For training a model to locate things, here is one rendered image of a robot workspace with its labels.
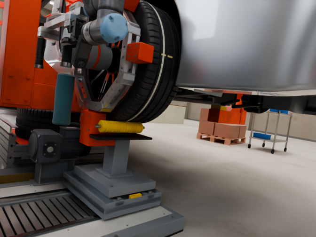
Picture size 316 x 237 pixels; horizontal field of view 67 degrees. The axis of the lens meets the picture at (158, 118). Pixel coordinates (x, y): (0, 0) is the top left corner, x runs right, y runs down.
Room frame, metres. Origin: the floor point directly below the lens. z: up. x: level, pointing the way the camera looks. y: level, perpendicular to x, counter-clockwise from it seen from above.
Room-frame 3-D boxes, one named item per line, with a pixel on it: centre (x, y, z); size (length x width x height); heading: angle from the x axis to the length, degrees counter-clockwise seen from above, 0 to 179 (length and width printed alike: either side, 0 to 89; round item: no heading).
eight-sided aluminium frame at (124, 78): (1.22, 0.33, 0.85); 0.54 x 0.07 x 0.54; 43
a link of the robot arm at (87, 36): (0.78, 0.24, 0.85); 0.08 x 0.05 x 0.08; 133
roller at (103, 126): (1.20, 0.18, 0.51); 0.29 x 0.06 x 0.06; 133
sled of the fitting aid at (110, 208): (1.36, 0.23, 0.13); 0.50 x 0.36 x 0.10; 43
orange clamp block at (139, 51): (1.00, 0.11, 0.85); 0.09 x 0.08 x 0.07; 43
